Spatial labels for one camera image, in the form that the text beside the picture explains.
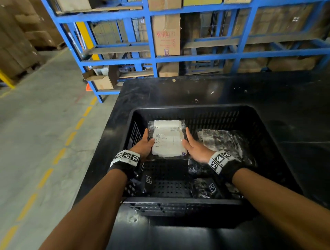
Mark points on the plastic wrapped carton pallet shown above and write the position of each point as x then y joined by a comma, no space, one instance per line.
268,20

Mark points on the tall red printed cardboard box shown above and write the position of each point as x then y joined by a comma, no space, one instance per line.
166,36

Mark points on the yellow striped cardboard box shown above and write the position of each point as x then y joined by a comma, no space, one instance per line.
201,2

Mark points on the blue metal shelf rack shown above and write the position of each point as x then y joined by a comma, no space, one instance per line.
103,16

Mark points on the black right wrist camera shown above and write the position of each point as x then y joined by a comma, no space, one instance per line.
212,188

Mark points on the person's left hand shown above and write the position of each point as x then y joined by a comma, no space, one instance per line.
144,149

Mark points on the person's right hand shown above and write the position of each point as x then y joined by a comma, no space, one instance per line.
197,152

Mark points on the diamond label cardboard box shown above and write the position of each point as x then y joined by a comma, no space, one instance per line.
237,1

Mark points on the small plain cardboard box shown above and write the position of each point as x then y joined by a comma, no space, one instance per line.
168,70

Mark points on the yellow post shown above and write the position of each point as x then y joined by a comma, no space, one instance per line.
83,33

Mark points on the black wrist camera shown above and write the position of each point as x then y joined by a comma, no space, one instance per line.
148,180
212,188

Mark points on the orange cone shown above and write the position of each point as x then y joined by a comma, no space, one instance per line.
89,88

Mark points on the red lettered cardboard box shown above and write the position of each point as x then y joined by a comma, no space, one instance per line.
165,4

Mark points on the stack of brown cartons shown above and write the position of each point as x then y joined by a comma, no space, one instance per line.
20,51
325,23

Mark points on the yellow steel guard rail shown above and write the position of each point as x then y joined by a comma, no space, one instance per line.
6,79

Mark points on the large open cardboard box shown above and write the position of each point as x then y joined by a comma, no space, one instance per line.
74,5

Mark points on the black plastic crate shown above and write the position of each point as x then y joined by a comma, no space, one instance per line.
170,190

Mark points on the person's right forearm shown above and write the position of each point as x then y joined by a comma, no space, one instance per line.
283,206

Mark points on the person's left forearm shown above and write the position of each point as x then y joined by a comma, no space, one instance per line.
90,213

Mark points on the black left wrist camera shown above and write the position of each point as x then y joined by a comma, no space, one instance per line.
148,180

